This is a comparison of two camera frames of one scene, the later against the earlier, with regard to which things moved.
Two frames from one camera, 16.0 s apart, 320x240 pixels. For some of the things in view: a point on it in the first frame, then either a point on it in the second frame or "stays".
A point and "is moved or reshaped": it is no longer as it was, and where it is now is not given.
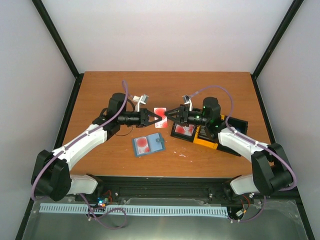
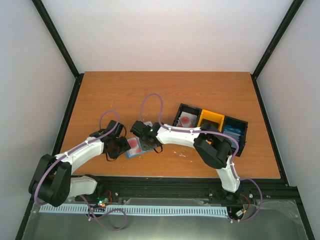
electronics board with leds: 101,201 stays
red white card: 160,112 -> 134,146
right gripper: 183,113 -> 144,147
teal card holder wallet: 146,145 is moved or reshaped
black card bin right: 240,125 stays
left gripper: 144,117 -> 125,147
